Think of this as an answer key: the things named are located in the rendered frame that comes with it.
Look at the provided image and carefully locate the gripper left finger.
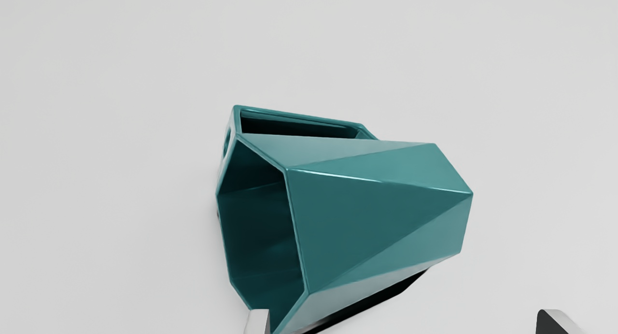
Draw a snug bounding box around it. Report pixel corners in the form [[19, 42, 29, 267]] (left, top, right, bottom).
[[243, 309, 271, 334]]

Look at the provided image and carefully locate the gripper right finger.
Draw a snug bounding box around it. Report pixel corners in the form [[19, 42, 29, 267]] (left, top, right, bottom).
[[536, 309, 583, 334]]

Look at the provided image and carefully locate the teal faceted mug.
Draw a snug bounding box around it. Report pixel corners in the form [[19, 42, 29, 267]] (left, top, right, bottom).
[[215, 105, 474, 334]]

